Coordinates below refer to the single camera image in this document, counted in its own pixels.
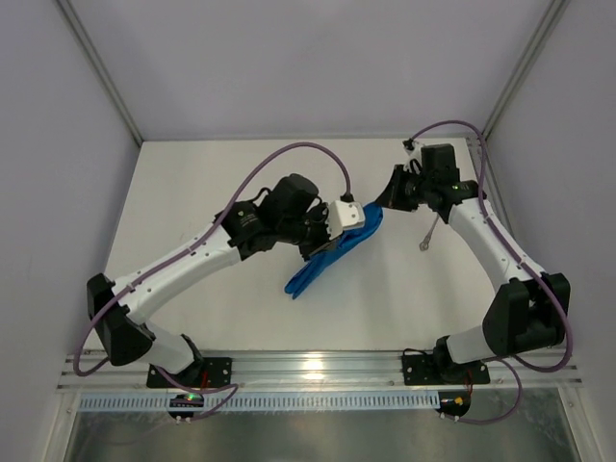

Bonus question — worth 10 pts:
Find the blue cloth napkin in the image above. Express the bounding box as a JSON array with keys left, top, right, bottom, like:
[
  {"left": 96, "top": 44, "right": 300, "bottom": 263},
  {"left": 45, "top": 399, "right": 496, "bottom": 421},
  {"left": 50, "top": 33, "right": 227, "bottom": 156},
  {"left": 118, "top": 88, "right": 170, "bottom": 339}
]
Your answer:
[{"left": 284, "top": 202, "right": 383, "bottom": 299}]

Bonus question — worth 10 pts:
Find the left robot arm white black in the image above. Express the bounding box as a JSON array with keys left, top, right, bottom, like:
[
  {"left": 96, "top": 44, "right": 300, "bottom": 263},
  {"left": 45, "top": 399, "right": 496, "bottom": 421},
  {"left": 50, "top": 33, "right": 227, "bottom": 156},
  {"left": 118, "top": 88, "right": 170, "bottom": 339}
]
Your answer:
[{"left": 87, "top": 173, "right": 364, "bottom": 387}]

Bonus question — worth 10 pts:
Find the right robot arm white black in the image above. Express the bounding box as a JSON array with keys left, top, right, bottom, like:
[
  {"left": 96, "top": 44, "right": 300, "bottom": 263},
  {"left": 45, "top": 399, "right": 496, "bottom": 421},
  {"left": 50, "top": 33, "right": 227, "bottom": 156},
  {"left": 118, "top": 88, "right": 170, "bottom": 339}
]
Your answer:
[{"left": 376, "top": 139, "right": 571, "bottom": 380}]

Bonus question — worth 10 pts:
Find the silver fork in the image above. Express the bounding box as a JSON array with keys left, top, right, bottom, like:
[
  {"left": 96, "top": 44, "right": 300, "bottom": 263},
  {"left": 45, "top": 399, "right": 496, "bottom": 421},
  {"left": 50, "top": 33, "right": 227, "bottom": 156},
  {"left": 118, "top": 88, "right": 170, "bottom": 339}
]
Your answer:
[{"left": 419, "top": 216, "right": 440, "bottom": 252}]

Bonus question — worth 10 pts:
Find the left black connector box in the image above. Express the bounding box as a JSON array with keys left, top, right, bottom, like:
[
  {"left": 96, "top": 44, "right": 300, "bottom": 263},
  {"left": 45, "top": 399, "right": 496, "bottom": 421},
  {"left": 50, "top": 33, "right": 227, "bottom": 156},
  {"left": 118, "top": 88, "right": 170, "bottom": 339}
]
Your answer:
[{"left": 167, "top": 394, "right": 204, "bottom": 421}]

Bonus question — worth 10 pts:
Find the black connector box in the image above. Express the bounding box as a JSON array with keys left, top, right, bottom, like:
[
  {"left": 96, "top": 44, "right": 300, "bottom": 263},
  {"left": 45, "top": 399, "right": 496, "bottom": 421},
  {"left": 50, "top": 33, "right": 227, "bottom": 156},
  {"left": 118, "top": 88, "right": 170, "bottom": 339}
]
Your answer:
[
  {"left": 436, "top": 395, "right": 472, "bottom": 420},
  {"left": 167, "top": 394, "right": 204, "bottom": 421}
]

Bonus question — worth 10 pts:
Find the right black connector box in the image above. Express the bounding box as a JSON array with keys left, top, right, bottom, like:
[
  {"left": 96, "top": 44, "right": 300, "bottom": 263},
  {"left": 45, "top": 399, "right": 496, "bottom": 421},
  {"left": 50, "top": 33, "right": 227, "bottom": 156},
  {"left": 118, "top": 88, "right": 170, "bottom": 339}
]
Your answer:
[{"left": 436, "top": 395, "right": 472, "bottom": 420}]

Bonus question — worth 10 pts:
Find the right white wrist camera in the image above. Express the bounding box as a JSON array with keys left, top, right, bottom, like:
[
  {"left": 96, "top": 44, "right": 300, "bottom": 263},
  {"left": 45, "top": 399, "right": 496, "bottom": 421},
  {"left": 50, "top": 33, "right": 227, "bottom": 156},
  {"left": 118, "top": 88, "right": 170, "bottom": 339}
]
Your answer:
[{"left": 402, "top": 139, "right": 424, "bottom": 172}]

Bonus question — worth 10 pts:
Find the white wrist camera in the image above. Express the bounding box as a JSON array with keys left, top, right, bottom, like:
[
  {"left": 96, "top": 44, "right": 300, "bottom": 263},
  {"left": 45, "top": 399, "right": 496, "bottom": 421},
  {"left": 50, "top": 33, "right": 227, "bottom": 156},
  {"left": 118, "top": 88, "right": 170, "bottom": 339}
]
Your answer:
[
  {"left": 326, "top": 200, "right": 366, "bottom": 238},
  {"left": 402, "top": 139, "right": 424, "bottom": 172}
]

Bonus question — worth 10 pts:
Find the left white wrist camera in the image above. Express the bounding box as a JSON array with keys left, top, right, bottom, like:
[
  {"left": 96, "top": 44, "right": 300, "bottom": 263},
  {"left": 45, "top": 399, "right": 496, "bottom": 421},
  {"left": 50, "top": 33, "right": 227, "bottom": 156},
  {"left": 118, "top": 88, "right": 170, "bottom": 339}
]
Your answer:
[{"left": 326, "top": 200, "right": 366, "bottom": 238}]

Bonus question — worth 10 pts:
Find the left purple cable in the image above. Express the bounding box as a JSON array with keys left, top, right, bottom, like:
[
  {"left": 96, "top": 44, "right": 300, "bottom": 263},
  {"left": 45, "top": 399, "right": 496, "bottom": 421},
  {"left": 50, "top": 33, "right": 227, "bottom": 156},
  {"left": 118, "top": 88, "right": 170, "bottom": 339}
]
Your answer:
[{"left": 73, "top": 141, "right": 353, "bottom": 424}]

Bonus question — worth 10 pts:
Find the purple cable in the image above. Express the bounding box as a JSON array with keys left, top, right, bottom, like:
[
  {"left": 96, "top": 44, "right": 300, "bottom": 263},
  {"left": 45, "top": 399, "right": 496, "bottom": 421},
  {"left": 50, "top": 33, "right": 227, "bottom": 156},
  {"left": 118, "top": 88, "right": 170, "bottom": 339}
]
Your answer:
[
  {"left": 73, "top": 141, "right": 353, "bottom": 424},
  {"left": 402, "top": 119, "right": 577, "bottom": 424}
]

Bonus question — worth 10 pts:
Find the right aluminium side rail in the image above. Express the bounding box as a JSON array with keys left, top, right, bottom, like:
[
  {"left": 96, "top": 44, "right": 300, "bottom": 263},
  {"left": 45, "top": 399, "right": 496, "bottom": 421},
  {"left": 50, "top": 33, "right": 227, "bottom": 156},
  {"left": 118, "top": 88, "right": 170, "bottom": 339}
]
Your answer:
[{"left": 465, "top": 135, "right": 552, "bottom": 348}]

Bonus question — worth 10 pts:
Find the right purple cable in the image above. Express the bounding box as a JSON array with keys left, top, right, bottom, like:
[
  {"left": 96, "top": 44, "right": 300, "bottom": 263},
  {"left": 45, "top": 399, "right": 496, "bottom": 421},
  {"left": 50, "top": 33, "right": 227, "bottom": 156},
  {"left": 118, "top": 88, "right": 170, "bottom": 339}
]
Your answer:
[{"left": 402, "top": 119, "right": 577, "bottom": 424}]

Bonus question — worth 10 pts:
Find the aluminium front rail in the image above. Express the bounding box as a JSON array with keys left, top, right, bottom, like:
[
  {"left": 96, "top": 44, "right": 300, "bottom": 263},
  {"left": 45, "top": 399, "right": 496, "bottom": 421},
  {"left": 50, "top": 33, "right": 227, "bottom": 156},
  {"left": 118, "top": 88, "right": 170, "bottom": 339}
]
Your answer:
[{"left": 57, "top": 350, "right": 583, "bottom": 392}]

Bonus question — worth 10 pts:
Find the slotted grey cable duct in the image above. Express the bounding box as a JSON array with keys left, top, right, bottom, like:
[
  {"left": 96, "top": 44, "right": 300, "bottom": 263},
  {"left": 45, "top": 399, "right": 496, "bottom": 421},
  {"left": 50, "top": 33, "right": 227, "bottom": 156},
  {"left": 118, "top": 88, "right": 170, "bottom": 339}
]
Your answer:
[{"left": 78, "top": 390, "right": 439, "bottom": 413}]

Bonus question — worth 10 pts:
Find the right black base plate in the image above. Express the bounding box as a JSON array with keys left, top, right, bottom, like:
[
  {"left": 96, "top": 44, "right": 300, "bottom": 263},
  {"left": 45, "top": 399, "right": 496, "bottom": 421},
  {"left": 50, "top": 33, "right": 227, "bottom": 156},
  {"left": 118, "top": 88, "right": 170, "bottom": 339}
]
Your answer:
[{"left": 400, "top": 349, "right": 491, "bottom": 386}]

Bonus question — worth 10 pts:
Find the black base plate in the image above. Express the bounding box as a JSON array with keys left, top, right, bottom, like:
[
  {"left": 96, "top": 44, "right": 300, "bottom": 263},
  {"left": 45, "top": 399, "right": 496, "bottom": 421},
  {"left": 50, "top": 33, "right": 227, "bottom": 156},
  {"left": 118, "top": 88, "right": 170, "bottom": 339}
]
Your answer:
[
  {"left": 146, "top": 357, "right": 232, "bottom": 389},
  {"left": 400, "top": 349, "right": 491, "bottom": 386}
]

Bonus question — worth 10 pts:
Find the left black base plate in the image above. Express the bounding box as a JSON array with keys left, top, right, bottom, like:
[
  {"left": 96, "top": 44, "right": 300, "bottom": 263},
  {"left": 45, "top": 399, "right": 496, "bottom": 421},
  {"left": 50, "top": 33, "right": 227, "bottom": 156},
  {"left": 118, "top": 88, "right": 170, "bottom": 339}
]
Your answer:
[{"left": 146, "top": 357, "right": 232, "bottom": 389}]

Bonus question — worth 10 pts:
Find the right aluminium frame post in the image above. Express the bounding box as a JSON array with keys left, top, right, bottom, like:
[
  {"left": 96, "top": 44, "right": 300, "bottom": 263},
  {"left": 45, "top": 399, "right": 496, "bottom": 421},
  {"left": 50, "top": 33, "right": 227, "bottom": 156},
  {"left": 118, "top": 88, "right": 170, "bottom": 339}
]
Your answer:
[{"left": 483, "top": 0, "right": 570, "bottom": 140}]

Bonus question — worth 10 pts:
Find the aluminium frame post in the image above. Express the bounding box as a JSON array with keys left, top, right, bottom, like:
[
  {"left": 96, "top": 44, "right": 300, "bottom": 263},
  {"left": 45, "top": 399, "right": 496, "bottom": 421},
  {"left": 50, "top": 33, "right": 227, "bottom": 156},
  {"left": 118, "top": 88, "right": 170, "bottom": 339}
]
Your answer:
[
  {"left": 483, "top": 0, "right": 570, "bottom": 140},
  {"left": 54, "top": 0, "right": 144, "bottom": 147}
]

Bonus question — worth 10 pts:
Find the left aluminium frame post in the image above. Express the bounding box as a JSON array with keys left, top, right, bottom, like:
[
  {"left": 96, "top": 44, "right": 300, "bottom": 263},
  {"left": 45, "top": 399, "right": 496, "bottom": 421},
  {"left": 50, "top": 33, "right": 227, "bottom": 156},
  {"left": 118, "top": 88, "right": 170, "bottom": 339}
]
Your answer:
[{"left": 54, "top": 0, "right": 144, "bottom": 147}]

